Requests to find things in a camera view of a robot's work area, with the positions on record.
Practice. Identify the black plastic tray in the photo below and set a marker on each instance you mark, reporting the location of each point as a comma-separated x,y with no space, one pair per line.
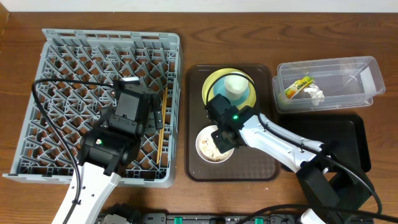
345,133

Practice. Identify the light blue saucer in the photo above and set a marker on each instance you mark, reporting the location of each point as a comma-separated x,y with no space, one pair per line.
220,89

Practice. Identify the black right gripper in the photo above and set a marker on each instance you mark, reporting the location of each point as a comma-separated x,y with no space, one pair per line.
222,143

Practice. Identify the yellow green snack wrapper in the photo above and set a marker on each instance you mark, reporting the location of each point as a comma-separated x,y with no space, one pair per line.
298,86

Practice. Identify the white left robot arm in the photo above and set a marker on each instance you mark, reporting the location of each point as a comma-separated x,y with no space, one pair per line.
107,149

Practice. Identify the yellow-green plate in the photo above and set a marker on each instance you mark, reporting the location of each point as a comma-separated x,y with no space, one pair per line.
250,100

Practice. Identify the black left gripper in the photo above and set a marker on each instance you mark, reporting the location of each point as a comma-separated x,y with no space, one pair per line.
157,112

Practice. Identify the grey plastic dish rack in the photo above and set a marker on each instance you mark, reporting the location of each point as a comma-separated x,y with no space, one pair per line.
74,73

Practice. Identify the clear plastic container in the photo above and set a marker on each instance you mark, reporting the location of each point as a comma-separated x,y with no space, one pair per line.
346,83

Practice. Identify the black base rail with buttons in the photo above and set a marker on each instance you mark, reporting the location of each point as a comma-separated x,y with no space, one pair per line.
124,213

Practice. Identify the wooden chopstick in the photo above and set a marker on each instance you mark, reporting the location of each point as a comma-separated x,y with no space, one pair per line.
161,132
166,91

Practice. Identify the brown serving tray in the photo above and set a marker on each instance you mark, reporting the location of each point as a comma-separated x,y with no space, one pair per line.
245,163

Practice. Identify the white cup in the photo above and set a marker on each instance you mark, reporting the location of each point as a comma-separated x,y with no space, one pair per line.
235,85

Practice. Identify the white bowl with food residue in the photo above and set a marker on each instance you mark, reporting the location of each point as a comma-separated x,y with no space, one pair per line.
207,149

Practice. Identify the white tissue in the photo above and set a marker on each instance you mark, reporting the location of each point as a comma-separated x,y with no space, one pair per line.
315,93

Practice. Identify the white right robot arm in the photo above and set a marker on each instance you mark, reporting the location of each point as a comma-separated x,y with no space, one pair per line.
333,187

